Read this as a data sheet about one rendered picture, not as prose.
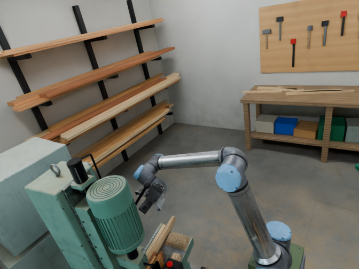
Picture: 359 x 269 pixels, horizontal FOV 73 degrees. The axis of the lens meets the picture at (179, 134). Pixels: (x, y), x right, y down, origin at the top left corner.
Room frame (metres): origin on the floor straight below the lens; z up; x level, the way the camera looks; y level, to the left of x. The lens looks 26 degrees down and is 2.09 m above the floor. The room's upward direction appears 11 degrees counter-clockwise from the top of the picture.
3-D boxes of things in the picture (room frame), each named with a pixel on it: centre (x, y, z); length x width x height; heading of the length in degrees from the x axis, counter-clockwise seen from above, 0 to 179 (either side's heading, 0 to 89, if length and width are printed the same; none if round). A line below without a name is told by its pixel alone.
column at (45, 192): (0.97, 0.59, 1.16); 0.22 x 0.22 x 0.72; 60
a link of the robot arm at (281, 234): (0.96, -0.44, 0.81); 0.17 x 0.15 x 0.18; 147
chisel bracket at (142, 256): (0.84, 0.36, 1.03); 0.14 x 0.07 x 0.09; 60
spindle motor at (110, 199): (0.83, 0.34, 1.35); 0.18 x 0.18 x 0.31
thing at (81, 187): (0.90, 0.46, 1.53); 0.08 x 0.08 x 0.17; 60
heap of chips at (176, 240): (1.01, 0.14, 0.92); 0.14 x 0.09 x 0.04; 60
